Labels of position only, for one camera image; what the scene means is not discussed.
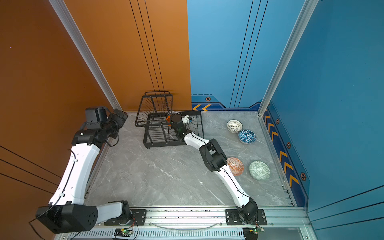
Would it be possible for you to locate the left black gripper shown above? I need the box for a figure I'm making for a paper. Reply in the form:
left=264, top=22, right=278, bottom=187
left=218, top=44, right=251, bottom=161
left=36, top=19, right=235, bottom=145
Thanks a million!
left=102, top=108, right=128, bottom=138

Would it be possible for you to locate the orange plastic bowl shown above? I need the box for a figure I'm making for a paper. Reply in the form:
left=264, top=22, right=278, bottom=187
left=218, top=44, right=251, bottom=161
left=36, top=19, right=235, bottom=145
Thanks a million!
left=166, top=115, right=172, bottom=127

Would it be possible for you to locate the black wire dish rack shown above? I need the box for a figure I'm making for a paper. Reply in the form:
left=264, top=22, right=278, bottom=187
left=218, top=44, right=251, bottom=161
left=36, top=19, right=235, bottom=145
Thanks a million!
left=135, top=91, right=205, bottom=149

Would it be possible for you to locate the red geometric pattern bowl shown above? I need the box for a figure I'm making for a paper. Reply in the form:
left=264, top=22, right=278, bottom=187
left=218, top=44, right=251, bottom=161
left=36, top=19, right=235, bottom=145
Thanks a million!
left=227, top=157, right=245, bottom=177

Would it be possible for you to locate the green geometric pattern bowl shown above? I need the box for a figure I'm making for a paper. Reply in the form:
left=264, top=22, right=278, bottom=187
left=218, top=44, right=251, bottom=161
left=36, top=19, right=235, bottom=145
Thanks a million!
left=249, top=161, right=271, bottom=181

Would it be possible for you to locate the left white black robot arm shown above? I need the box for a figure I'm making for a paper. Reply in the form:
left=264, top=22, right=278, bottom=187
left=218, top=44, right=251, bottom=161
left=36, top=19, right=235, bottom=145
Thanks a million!
left=36, top=107, right=132, bottom=234

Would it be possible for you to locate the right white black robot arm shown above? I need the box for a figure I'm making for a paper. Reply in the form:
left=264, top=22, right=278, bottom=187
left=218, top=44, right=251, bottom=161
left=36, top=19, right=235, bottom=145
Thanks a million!
left=168, top=112, right=259, bottom=225

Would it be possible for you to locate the white lattice pattern bowl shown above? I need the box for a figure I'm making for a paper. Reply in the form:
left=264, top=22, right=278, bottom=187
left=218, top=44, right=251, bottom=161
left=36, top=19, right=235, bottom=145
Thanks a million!
left=227, top=120, right=243, bottom=134

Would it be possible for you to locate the blue dotted pattern bowl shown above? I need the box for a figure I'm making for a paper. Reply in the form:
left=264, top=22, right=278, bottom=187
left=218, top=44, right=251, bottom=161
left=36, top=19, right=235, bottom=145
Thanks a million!
left=238, top=129, right=257, bottom=145

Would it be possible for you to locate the left green circuit board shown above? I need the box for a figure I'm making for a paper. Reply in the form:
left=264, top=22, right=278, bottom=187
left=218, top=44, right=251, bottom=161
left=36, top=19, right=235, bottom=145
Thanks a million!
left=114, top=228, right=134, bottom=240

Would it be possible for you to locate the green circuit board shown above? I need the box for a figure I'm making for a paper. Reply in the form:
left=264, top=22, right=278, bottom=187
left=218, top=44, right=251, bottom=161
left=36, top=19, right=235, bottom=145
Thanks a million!
left=243, top=227, right=265, bottom=240
left=114, top=228, right=134, bottom=240

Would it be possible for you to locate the right green circuit board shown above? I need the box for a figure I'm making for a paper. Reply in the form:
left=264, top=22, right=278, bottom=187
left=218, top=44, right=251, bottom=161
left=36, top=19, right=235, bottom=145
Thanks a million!
left=243, top=227, right=265, bottom=240

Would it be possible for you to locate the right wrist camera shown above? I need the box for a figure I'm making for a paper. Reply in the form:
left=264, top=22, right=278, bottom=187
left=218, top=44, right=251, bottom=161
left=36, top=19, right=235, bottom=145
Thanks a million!
left=182, top=115, right=192, bottom=124

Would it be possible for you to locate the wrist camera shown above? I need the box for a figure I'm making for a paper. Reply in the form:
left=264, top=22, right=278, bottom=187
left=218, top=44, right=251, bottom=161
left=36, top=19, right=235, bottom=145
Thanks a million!
left=182, top=115, right=192, bottom=124
left=85, top=107, right=109, bottom=123

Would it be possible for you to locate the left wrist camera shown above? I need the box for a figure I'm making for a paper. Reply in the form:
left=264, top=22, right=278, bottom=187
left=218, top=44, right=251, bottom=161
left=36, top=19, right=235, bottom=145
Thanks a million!
left=85, top=107, right=109, bottom=123

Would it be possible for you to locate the aluminium front rail frame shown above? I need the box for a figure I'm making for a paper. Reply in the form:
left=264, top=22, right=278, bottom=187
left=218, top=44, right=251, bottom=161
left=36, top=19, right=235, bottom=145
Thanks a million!
left=55, top=207, right=317, bottom=240

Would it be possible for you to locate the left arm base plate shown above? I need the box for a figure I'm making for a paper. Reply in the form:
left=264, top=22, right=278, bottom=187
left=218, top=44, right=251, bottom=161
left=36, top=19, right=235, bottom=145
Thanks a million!
left=104, top=209, right=147, bottom=227

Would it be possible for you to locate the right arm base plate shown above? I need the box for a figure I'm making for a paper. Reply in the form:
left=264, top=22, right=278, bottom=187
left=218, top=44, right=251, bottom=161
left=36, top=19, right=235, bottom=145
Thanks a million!
left=225, top=209, right=268, bottom=226

